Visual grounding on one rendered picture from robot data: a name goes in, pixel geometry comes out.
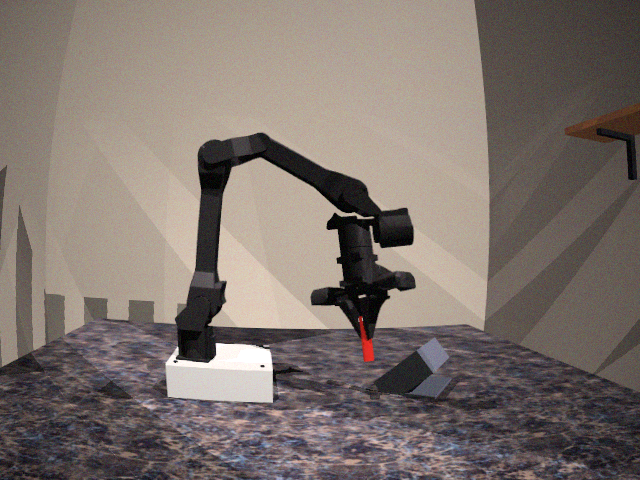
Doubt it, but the grey sloped panel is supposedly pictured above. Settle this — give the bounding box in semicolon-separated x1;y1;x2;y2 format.
373;337;452;399

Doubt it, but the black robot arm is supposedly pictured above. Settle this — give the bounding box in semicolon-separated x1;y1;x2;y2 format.
175;133;414;363

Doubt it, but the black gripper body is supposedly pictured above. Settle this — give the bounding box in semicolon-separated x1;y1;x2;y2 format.
311;247;416;305

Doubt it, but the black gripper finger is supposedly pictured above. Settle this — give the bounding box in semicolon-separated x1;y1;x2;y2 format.
335;300;362;340
358;295;390;339

